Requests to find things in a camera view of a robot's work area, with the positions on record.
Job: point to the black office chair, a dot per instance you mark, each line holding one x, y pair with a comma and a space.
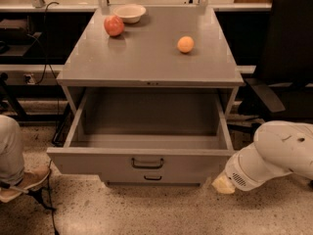
279, 88

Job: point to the grey drawer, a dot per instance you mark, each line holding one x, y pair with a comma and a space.
146, 136
167, 179

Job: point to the black drawer handle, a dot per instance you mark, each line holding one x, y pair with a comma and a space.
153, 178
147, 164

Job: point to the orange fruit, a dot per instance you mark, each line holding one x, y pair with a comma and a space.
185, 44

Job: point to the grey metal drawer cabinet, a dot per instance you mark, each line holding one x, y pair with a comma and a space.
146, 56

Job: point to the tan shoe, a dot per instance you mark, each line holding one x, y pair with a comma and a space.
29, 180

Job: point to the white bowl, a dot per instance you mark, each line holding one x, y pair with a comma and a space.
130, 13

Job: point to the person leg in light trousers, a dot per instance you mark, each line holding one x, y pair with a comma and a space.
11, 159

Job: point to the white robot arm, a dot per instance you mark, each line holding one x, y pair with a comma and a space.
279, 148

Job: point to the grey bottom drawer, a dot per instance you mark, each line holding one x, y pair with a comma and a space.
167, 179

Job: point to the black bottom drawer handle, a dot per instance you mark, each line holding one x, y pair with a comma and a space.
153, 178

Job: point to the red apple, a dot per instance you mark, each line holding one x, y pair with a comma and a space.
113, 25

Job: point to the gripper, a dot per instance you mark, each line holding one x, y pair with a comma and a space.
237, 172

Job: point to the grey top drawer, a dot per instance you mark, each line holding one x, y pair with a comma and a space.
146, 136

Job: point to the black top drawer handle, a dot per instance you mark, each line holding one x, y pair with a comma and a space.
147, 164

